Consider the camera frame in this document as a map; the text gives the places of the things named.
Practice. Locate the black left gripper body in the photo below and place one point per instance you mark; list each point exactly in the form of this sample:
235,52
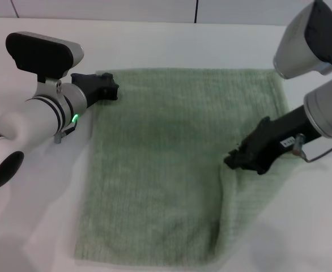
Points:
88,88

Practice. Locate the green terry towel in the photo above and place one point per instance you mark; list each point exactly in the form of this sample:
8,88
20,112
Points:
160,158

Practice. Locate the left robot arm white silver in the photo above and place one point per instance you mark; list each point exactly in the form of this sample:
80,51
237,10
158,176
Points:
33,122

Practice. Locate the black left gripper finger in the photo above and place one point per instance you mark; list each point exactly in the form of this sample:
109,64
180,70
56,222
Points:
107,77
111,91

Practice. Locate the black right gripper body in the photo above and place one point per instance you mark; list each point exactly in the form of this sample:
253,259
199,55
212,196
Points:
279,136

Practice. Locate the right wrist camera black silver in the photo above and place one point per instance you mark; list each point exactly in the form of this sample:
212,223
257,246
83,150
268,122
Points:
307,42

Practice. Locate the wrist camera black silver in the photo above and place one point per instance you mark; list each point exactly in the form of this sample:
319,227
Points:
307,42
41,55

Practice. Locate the left wrist camera black silver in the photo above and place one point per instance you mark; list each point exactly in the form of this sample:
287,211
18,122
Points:
41,55

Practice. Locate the black vertical wall strip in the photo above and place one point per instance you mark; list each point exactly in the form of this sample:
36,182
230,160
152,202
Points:
196,11

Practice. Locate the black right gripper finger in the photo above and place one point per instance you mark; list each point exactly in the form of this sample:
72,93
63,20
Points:
236,161
256,131

